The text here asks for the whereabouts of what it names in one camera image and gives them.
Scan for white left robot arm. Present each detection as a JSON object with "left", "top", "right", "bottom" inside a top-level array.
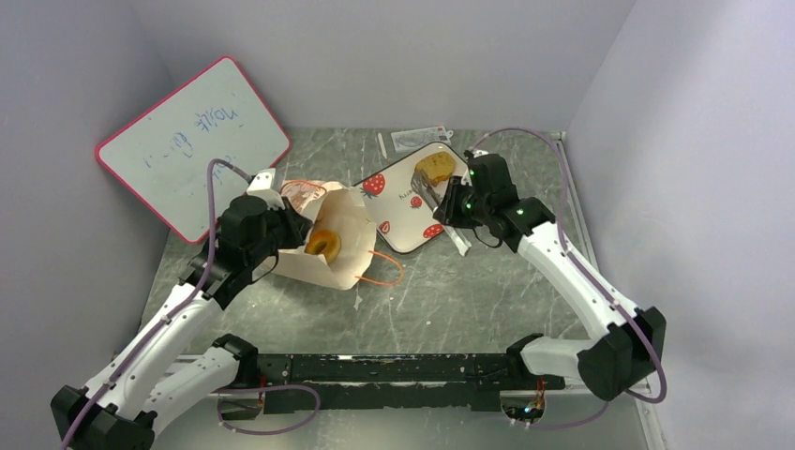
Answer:
[{"left": 51, "top": 195, "right": 312, "bottom": 449}]

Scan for white paper bag orange handles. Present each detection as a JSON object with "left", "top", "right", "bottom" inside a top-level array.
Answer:
[{"left": 274, "top": 179, "right": 404, "bottom": 291}]

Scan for pink framed whiteboard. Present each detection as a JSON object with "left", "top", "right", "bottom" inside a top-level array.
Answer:
[{"left": 95, "top": 56, "right": 292, "bottom": 243}]

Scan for clear plastic package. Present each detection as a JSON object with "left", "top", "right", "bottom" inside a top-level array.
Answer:
[{"left": 391, "top": 126, "right": 454, "bottom": 153}]

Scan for yellow fake bread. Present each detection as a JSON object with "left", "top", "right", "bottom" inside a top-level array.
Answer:
[{"left": 414, "top": 152, "right": 457, "bottom": 187}]

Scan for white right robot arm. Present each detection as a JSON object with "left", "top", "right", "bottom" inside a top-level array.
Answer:
[{"left": 433, "top": 151, "right": 667, "bottom": 401}]

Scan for ring doughnut fake bread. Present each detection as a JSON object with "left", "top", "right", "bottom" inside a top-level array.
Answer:
[{"left": 304, "top": 230, "right": 341, "bottom": 264}]

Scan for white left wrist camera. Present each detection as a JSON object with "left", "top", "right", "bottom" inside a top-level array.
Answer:
[{"left": 246, "top": 168, "right": 285, "bottom": 210}]

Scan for aluminium frame rail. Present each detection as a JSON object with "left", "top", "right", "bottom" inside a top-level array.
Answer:
[{"left": 551, "top": 130, "right": 651, "bottom": 397}]

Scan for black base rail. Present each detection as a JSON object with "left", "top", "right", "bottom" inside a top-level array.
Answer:
[{"left": 258, "top": 353, "right": 565, "bottom": 413}]

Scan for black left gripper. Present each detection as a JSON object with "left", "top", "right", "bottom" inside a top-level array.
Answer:
[{"left": 247, "top": 196, "right": 312, "bottom": 266}]

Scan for metal tongs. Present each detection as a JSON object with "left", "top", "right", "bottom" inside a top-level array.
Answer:
[{"left": 411, "top": 169, "right": 472, "bottom": 257}]

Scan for strawberry pattern tray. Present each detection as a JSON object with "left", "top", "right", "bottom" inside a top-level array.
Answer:
[{"left": 355, "top": 142, "right": 467, "bottom": 254}]

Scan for white pen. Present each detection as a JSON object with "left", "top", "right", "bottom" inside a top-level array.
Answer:
[{"left": 377, "top": 132, "right": 388, "bottom": 158}]

